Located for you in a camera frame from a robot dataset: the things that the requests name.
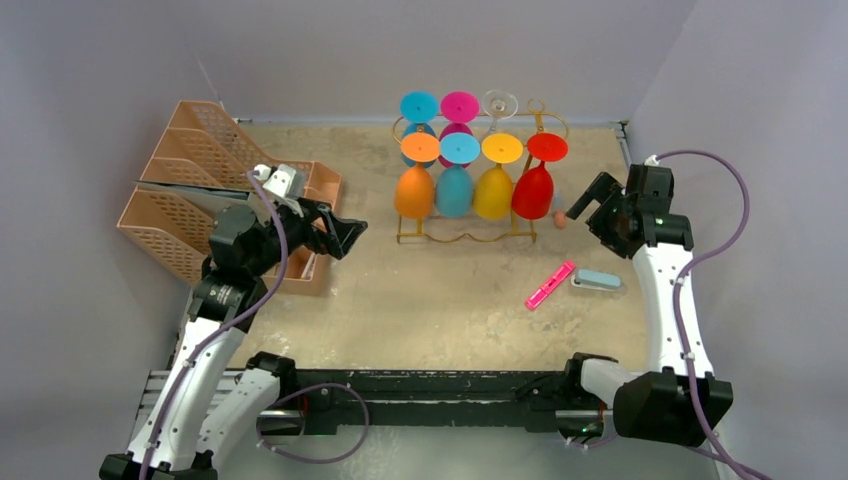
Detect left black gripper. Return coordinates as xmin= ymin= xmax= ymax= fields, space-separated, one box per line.
xmin=247 ymin=196 xmax=365 ymax=277

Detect red wine glass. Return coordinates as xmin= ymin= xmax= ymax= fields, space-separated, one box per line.
xmin=511 ymin=132 xmax=569 ymax=220

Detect yellow wine glass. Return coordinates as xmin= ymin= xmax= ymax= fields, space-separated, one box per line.
xmin=472 ymin=133 xmax=524 ymax=220

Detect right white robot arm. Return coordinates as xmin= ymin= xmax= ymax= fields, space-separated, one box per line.
xmin=561 ymin=165 xmax=733 ymax=447

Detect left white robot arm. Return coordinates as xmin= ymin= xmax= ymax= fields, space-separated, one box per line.
xmin=98 ymin=198 xmax=368 ymax=479

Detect orange wine glass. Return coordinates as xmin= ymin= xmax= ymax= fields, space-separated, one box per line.
xmin=394 ymin=132 xmax=440 ymax=219

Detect front blue wine glass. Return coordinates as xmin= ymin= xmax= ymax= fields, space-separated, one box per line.
xmin=435 ymin=133 xmax=481 ymax=218

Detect blue wine glass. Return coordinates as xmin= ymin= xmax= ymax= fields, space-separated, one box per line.
xmin=435 ymin=133 xmax=481 ymax=218
xmin=399 ymin=91 xmax=438 ymax=139

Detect clear wine glass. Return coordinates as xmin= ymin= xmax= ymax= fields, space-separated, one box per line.
xmin=480 ymin=89 xmax=518 ymax=136

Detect back blue wine glass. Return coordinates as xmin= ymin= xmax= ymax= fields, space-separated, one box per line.
xmin=399 ymin=91 xmax=438 ymax=139

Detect magenta wine glass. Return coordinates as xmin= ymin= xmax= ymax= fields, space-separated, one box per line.
xmin=439 ymin=91 xmax=480 ymax=168

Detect small orange-capped tube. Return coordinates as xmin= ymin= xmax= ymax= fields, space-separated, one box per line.
xmin=550 ymin=190 xmax=568 ymax=229

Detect light blue stapler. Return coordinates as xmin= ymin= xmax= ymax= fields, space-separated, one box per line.
xmin=571 ymin=268 xmax=622 ymax=292

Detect pink highlighter marker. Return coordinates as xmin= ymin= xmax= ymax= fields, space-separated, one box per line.
xmin=524 ymin=261 xmax=576 ymax=311

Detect grey folder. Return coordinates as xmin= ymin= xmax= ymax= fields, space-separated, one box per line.
xmin=135 ymin=180 xmax=254 ymax=210

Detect peach plastic file organizer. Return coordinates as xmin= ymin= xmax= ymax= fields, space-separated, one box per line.
xmin=116 ymin=99 xmax=344 ymax=297

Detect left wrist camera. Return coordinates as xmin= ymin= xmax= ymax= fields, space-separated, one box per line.
xmin=253 ymin=164 xmax=307 ymax=218

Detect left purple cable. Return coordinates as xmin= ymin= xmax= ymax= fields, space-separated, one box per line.
xmin=135 ymin=170 xmax=370 ymax=480

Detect gold wire glass rack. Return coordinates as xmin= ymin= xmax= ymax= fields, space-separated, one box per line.
xmin=392 ymin=98 xmax=570 ymax=244

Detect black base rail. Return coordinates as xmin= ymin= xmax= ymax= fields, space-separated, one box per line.
xmin=235 ymin=351 xmax=627 ymax=439

